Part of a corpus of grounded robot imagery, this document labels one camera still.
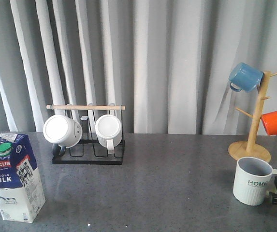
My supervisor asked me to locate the black wire mug rack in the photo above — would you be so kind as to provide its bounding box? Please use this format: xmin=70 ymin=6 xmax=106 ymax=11
xmin=47 ymin=104 xmax=125 ymax=165

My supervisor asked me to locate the white ribbed mug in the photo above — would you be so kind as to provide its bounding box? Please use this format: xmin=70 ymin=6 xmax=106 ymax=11
xmin=95 ymin=114 xmax=122 ymax=154

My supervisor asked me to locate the orange enamel mug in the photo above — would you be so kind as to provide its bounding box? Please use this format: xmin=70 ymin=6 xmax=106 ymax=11
xmin=261 ymin=111 xmax=277 ymax=135

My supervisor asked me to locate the cream HOME mug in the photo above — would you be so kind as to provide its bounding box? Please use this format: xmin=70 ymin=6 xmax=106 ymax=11
xmin=233 ymin=157 xmax=277 ymax=206

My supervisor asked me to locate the grey pleated curtain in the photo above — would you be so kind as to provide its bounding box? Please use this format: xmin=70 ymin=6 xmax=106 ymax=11
xmin=0 ymin=0 xmax=277 ymax=134

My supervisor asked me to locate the wooden mug tree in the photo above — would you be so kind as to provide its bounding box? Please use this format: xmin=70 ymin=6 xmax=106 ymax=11
xmin=228 ymin=71 xmax=277 ymax=162

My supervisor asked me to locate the blue enamel mug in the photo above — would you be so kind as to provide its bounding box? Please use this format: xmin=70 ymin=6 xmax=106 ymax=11
xmin=229 ymin=62 xmax=263 ymax=92

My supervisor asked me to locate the blue white milk carton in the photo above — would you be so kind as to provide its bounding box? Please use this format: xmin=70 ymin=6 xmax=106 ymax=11
xmin=0 ymin=132 xmax=45 ymax=223

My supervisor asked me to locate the white smiley mug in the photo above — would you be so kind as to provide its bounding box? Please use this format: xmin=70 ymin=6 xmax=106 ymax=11
xmin=43 ymin=115 xmax=83 ymax=157

